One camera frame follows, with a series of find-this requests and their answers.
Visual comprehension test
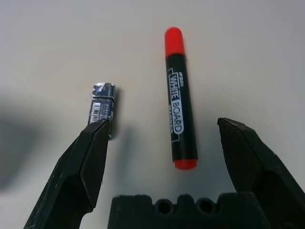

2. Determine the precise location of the red black whiteboard marker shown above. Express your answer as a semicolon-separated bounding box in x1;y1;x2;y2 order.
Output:
164;27;198;170

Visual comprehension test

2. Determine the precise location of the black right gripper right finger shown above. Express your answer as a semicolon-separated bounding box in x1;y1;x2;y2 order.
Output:
217;116;305;229

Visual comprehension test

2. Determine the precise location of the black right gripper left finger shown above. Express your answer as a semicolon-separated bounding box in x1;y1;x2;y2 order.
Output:
23;118;112;229

